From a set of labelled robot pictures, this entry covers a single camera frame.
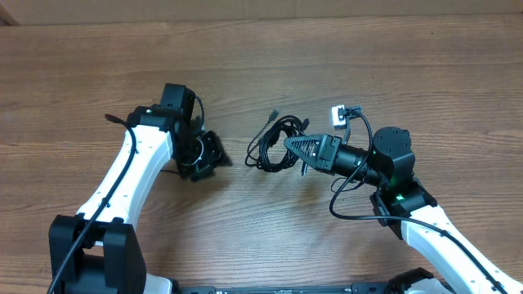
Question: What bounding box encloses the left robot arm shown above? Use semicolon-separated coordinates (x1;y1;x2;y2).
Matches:
48;83;232;294

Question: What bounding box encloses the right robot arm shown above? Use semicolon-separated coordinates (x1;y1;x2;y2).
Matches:
284;127;522;293

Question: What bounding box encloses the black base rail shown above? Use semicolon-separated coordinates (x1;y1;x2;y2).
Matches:
171;267;450;294

